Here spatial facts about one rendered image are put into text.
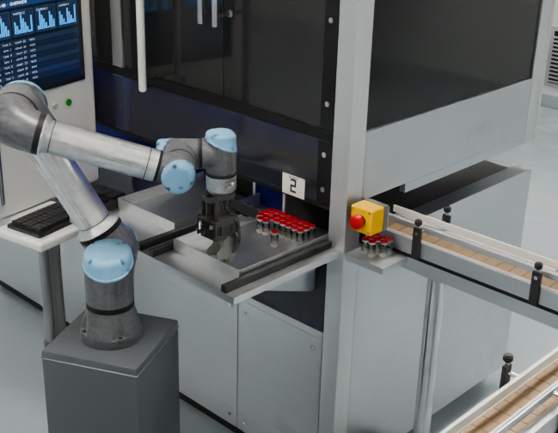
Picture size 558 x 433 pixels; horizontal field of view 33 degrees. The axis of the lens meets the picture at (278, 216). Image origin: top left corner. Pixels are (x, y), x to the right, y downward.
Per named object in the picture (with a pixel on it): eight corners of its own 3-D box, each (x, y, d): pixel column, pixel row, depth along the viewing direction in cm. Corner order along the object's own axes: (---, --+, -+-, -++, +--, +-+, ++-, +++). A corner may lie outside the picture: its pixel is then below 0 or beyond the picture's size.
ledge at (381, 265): (377, 245, 266) (377, 239, 265) (413, 259, 257) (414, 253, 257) (345, 259, 256) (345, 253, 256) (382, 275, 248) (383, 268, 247)
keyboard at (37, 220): (98, 189, 315) (98, 182, 314) (130, 198, 308) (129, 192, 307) (6, 228, 284) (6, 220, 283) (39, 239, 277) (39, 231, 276)
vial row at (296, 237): (260, 225, 271) (260, 210, 269) (305, 244, 260) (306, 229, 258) (254, 227, 270) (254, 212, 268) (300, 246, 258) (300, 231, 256)
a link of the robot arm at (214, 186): (222, 167, 235) (244, 174, 230) (222, 183, 237) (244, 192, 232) (199, 173, 230) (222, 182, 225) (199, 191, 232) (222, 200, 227)
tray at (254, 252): (262, 217, 277) (262, 206, 276) (328, 245, 260) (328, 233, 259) (173, 250, 254) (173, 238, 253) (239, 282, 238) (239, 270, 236)
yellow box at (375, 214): (366, 222, 256) (368, 197, 253) (387, 229, 251) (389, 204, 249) (348, 228, 251) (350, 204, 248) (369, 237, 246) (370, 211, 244)
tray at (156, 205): (203, 181, 303) (203, 171, 302) (260, 204, 287) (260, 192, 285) (118, 208, 280) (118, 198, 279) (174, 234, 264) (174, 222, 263)
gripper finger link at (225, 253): (211, 271, 238) (211, 238, 234) (229, 264, 242) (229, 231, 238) (220, 275, 236) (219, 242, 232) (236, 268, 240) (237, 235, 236)
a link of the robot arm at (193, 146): (155, 148, 218) (202, 148, 219) (156, 133, 229) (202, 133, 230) (156, 179, 222) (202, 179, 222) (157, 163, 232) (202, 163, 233)
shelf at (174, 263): (193, 183, 307) (193, 177, 306) (358, 249, 263) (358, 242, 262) (69, 222, 275) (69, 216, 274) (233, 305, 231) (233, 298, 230)
